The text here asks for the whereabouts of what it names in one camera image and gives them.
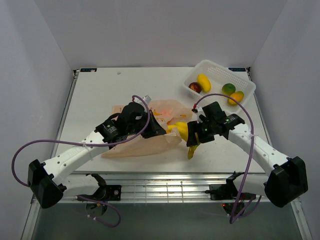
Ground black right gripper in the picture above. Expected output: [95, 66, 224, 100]
[186, 119, 216, 147]

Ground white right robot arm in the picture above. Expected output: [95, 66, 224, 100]
[186, 102, 308, 208]

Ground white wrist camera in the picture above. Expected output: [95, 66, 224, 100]
[132, 95, 151, 106]
[192, 106, 207, 124]

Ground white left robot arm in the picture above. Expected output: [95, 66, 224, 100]
[27, 102, 166, 209]

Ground green orange round fruit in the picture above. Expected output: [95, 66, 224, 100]
[221, 83, 236, 96]

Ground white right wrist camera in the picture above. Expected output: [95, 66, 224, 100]
[192, 106, 207, 124]

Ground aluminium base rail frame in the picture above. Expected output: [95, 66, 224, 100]
[21, 66, 313, 240]

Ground dark red apple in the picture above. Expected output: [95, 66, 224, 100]
[188, 82, 202, 93]

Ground yellow banana bunch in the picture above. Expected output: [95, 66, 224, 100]
[167, 122, 200, 160]

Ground white plastic basket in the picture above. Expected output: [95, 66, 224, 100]
[182, 60, 256, 110]

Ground orange green mango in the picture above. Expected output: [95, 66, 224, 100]
[227, 91, 245, 106]

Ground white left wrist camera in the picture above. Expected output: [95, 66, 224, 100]
[132, 95, 151, 106]

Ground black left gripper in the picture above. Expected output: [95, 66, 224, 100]
[127, 110, 166, 139]

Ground banana print plastic bag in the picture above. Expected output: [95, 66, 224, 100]
[102, 99, 193, 159]

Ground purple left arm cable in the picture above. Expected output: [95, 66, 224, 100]
[11, 94, 152, 228]

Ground yellow lemon fruit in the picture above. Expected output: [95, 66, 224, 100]
[197, 74, 212, 93]

